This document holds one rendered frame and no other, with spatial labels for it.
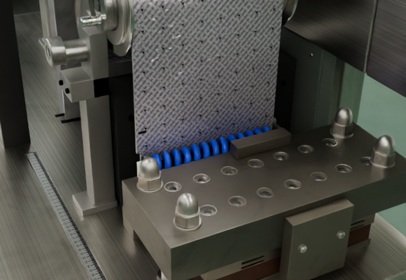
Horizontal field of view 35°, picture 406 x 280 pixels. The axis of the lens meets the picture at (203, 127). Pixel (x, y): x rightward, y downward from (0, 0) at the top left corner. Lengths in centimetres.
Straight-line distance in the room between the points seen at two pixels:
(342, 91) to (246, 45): 40
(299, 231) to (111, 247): 30
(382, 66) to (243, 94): 21
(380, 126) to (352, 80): 196
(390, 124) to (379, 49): 234
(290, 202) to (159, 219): 18
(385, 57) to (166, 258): 41
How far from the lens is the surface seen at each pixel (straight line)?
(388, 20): 92
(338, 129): 102
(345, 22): 99
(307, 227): 86
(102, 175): 103
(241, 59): 95
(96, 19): 88
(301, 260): 89
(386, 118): 332
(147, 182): 86
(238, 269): 88
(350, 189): 91
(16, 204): 110
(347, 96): 131
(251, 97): 99
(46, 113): 136
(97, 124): 98
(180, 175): 91
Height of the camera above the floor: 154
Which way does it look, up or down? 30 degrees down
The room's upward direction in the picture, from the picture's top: 1 degrees clockwise
